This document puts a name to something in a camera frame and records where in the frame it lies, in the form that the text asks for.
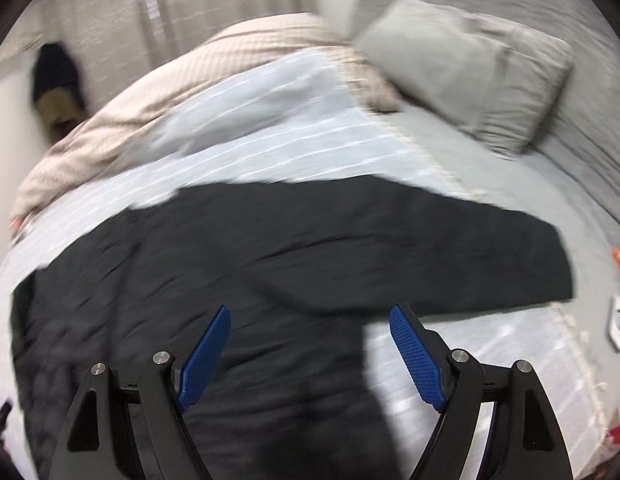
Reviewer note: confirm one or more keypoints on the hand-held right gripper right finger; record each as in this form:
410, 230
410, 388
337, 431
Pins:
417, 355

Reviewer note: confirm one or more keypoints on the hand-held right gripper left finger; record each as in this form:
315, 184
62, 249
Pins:
205, 355

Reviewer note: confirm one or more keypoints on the black long-sleeve garment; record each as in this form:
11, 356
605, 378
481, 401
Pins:
290, 260

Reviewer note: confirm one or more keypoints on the pink patterned object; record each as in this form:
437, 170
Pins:
15, 223

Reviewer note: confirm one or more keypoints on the grey bed sheet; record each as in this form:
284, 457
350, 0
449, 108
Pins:
514, 185

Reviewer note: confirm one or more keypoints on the white device with blue mark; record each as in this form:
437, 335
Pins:
619, 322

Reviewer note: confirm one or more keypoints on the light blue checked blanket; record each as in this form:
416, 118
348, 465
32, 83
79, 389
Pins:
290, 125

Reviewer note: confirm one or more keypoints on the beige striped duvet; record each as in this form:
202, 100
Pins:
140, 105

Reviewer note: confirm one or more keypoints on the grey pillow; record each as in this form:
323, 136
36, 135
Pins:
464, 70

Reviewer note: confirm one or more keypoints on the black and tan object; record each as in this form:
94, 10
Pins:
57, 85

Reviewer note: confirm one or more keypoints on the grey patterned curtain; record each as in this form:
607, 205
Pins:
190, 5

